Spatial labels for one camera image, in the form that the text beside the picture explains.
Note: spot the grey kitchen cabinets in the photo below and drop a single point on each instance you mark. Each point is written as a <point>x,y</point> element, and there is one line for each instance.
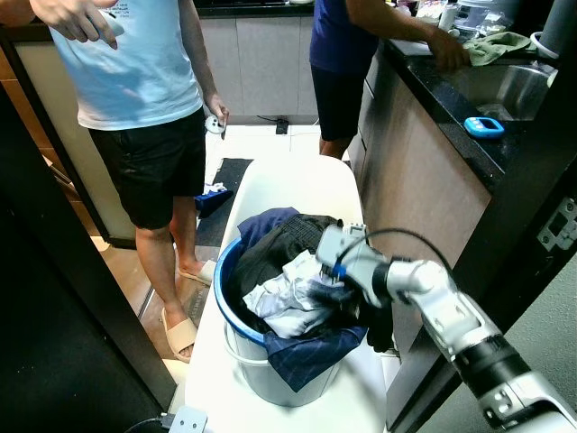
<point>261,63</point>

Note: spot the black floor mat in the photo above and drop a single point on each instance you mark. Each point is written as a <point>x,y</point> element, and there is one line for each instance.
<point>230,176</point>

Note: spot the beige slipper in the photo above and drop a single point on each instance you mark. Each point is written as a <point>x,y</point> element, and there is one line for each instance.
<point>200,272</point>
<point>180,336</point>

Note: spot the person in light blue shirt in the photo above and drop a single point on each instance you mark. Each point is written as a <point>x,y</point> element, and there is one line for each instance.
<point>126,63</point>

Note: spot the grey robot torso bracket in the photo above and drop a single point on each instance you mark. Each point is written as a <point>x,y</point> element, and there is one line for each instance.
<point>189,421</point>

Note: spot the white grey garment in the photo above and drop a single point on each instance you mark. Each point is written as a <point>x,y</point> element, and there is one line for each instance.
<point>288,311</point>

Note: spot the white cup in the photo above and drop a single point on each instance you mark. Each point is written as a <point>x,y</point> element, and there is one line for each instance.
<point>544,45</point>

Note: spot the kitchen counter with black top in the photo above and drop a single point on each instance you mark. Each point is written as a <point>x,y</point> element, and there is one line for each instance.
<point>424,180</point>

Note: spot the green cloth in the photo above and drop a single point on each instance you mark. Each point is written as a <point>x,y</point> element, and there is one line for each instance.
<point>496,45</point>

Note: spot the blue digital timer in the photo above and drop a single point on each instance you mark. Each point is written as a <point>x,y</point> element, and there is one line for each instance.
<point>484,127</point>

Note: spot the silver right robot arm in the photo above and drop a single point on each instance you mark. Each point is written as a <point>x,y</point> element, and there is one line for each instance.
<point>451,316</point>

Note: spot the black wall plug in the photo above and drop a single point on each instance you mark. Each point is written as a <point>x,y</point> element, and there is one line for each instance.
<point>281,124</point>

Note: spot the white hand controller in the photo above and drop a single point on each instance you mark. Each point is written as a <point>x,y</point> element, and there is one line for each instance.
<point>113,27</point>
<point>215,124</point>

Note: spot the plain dark blue garment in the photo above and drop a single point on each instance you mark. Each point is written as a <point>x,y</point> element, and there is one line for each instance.
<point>261,225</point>

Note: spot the black door panel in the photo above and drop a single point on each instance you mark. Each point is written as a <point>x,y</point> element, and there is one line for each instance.
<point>54,316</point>

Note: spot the blue box on floor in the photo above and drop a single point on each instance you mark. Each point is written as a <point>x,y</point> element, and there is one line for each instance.
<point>212,202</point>

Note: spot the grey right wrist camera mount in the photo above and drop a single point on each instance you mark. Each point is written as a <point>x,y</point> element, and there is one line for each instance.
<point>341,248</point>

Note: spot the brown wooden cabinet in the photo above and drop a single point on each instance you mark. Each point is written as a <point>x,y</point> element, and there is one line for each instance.
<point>36,117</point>

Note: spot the stainless steel sink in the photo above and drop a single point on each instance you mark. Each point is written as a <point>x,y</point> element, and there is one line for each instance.
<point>505,90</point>

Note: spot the black garment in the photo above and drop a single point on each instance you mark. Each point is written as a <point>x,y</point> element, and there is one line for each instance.
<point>288,244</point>

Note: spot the person in dark blue shirt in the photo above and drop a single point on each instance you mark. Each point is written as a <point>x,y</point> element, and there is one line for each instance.
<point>338,45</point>

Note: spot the white bottle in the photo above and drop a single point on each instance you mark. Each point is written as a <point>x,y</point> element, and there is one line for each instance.
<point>447,18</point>

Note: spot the navy pinstriped garment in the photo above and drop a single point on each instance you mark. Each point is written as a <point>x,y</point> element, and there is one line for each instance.
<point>306,356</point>

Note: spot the white bucket with blue rim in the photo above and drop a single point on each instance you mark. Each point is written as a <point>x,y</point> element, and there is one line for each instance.
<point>270,379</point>

